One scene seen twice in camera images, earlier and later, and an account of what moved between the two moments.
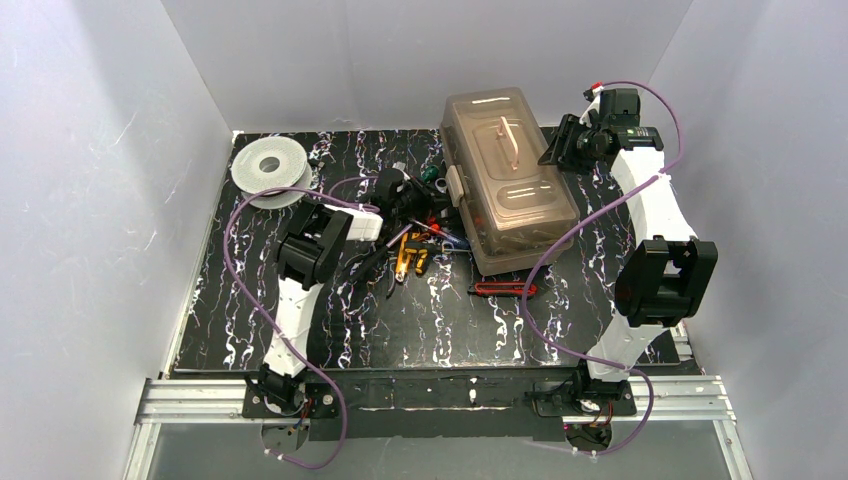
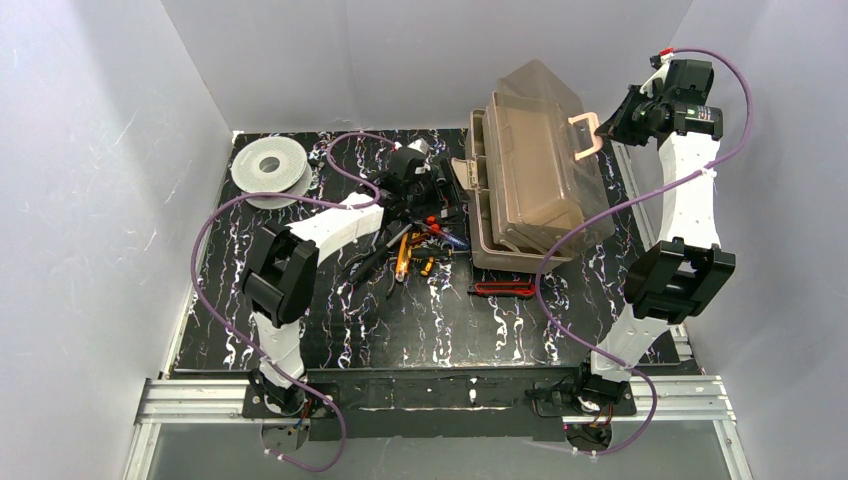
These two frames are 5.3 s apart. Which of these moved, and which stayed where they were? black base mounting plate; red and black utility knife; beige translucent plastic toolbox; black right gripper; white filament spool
Moved: black right gripper; beige translucent plastic toolbox
Stayed: black base mounting plate; white filament spool; red and black utility knife
